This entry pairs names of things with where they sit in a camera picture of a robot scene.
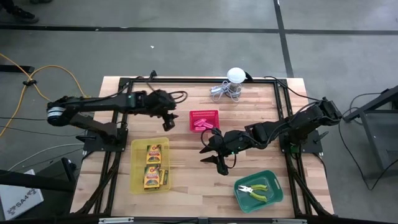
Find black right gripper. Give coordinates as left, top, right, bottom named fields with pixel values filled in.
left=198, top=127, right=251, bottom=177

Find black metal cart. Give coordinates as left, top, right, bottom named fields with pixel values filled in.
left=341, top=85, right=398, bottom=181

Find yellow translucent plastic tray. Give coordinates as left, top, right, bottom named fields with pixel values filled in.
left=129, top=137, right=171, bottom=195

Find white floor cable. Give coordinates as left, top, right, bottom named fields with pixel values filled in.
left=7, top=142, right=85, bottom=172

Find teal plastic bin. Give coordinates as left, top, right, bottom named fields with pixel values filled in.
left=233, top=169, right=284, bottom=214

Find green-handled pliers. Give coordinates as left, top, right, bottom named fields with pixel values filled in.
left=238, top=183, right=269, bottom=202

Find black floor cable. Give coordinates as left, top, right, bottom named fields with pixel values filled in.
left=337, top=93, right=398, bottom=191

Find person's foot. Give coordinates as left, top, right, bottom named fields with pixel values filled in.
left=0, top=0, right=40, bottom=24

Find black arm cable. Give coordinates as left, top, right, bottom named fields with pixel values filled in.
left=263, top=75, right=321, bottom=102

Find red plastic basket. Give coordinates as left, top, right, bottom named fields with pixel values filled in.
left=189, top=109, right=220, bottom=133

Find black floor stand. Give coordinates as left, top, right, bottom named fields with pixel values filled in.
left=0, top=157, right=78, bottom=194

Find white mushroom table lamp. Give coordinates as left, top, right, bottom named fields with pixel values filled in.
left=226, top=67, right=247, bottom=99

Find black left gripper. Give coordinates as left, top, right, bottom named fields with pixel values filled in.
left=144, top=89, right=179, bottom=132

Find black aluminium table frame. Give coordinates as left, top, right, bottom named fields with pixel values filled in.
left=74, top=70, right=333, bottom=218

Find yellow extension cable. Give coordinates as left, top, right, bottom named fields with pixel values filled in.
left=0, top=52, right=90, bottom=138

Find white lamp cable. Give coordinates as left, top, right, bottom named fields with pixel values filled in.
left=210, top=81, right=242, bottom=103

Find white cardboard box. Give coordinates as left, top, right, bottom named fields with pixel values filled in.
left=0, top=169, right=44, bottom=221

